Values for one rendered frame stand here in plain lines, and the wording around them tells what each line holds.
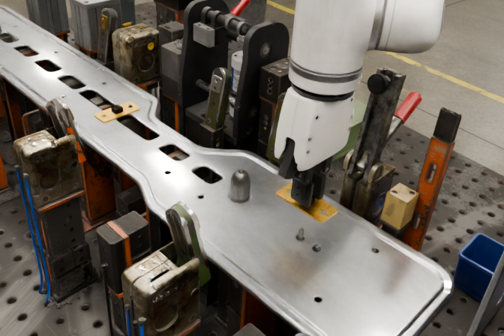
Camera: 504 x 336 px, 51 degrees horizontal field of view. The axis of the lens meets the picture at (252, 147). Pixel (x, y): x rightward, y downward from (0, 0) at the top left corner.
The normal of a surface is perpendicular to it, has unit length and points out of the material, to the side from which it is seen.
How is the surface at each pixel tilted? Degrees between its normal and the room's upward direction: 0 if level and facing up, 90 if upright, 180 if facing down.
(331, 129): 91
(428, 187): 90
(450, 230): 0
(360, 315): 0
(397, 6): 57
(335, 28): 90
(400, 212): 90
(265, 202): 0
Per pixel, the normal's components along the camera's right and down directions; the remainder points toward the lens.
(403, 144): 0.06, -0.83
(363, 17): -0.11, 0.46
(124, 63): -0.70, 0.36
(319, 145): 0.65, 0.50
